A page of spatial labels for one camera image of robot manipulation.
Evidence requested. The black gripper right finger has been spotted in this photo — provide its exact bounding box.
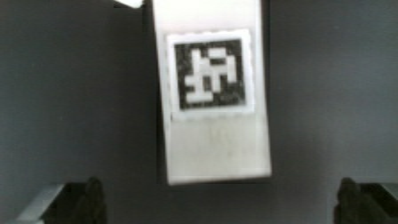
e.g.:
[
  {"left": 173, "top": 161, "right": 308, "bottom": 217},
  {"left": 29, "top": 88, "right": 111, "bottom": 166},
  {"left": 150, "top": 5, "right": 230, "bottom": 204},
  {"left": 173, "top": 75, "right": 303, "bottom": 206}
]
[{"left": 335, "top": 178, "right": 398, "bottom": 224}]

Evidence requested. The white table leg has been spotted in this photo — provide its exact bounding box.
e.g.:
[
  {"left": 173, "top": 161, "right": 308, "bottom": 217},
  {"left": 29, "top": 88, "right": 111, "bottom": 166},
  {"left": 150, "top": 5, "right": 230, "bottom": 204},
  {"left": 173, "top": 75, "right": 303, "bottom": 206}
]
[{"left": 154, "top": 0, "right": 273, "bottom": 185}]

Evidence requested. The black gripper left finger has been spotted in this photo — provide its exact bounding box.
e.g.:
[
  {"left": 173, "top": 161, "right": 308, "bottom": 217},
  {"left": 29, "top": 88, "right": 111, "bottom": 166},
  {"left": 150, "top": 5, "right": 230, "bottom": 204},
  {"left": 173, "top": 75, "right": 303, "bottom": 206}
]
[{"left": 17, "top": 178, "right": 111, "bottom": 224}]

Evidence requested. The white square table top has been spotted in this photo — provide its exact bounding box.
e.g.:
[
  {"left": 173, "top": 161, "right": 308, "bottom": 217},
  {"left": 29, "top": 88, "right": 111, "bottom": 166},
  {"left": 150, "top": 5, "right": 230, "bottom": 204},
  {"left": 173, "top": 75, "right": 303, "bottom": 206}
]
[{"left": 114, "top": 0, "right": 145, "bottom": 8}]

